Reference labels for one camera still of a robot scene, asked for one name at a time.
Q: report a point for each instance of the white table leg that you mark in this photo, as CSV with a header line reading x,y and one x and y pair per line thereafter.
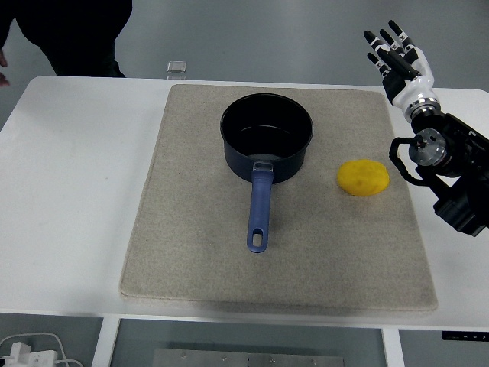
x,y
105,344
392,349

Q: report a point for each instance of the beige fabric mat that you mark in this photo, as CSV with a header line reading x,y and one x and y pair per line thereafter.
x,y
191,229

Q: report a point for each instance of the white power strip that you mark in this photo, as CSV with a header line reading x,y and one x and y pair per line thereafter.
x,y
26,357

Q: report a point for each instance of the black control panel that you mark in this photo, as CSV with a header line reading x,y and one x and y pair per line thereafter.
x,y
466,336

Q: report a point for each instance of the yellow potato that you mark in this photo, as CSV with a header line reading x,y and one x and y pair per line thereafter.
x,y
363,177

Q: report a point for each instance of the grey metal plate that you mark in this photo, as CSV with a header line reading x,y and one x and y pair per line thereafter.
x,y
248,359

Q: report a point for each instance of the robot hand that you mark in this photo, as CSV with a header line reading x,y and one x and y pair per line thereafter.
x,y
414,86

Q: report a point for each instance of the small clear box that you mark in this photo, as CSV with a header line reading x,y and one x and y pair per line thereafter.
x,y
177,67

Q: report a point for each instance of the person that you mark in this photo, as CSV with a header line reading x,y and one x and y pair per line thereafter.
x,y
76,30

